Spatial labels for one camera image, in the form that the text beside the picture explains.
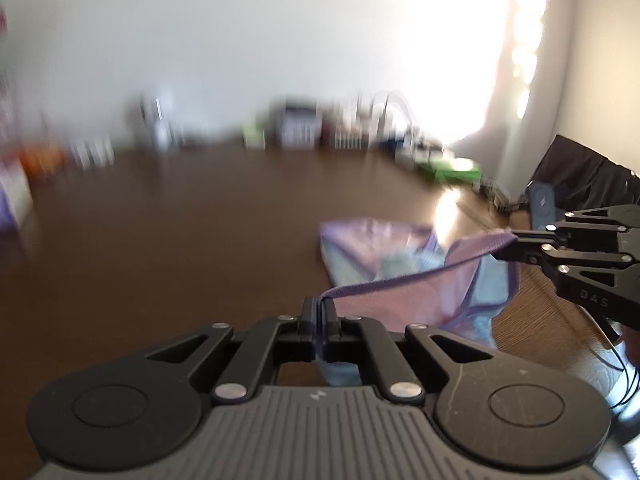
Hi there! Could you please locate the white round security camera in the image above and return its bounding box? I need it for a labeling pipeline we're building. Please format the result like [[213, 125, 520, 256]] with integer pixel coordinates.
[[139, 94, 174, 152]]

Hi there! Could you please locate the purple tissue box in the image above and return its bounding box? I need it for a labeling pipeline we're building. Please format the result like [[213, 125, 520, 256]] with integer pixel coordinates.
[[0, 159, 32, 232]]

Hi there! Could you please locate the green flat box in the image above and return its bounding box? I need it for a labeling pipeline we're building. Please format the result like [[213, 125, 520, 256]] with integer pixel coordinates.
[[418, 157, 482, 183]]

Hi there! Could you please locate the black chair with jacket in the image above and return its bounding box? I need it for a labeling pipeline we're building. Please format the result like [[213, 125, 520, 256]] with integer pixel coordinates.
[[530, 136, 639, 211]]

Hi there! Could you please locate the orange snack bag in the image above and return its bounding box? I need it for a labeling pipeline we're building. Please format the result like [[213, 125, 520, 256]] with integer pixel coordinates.
[[20, 145, 65, 180]]

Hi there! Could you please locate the white multi plug adapter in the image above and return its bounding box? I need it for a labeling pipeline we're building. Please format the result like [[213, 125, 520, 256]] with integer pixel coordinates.
[[72, 138, 115, 170]]

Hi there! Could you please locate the pink and blue garment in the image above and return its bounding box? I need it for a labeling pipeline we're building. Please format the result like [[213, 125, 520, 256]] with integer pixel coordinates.
[[313, 216, 522, 387]]

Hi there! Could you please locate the black power bank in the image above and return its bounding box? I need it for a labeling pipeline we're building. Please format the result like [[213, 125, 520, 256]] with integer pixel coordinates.
[[526, 181, 561, 231]]

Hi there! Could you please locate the white floral tin box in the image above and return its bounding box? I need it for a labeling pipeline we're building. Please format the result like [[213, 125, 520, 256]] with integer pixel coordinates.
[[271, 102, 322, 150]]

